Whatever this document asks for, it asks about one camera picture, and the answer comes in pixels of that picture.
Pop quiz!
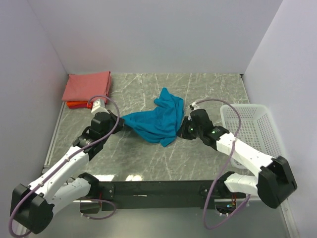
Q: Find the teal blue t shirt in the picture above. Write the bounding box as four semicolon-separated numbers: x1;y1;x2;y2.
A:
122;87;184;147

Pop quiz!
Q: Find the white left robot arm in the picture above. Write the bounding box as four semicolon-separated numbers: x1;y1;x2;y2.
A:
8;111;124;238

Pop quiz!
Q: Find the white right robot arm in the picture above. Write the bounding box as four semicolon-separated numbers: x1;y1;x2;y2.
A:
178;109;298;209

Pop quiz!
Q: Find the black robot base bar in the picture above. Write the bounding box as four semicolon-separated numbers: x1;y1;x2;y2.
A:
69;180;247;211

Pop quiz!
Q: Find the folded orange t shirt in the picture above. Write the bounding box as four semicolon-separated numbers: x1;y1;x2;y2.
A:
66;101;88;109

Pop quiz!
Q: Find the folded salmon pink t shirt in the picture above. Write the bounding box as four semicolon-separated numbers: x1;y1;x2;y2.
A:
62;71;111;102

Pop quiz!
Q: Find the white perforated plastic basket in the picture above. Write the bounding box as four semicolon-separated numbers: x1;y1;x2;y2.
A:
220;104;287;158

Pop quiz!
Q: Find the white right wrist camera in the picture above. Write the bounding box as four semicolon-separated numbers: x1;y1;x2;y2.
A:
189;102;201;111

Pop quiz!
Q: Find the aluminium extrusion rail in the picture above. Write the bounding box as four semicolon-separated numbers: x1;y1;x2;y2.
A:
215;180;288;202

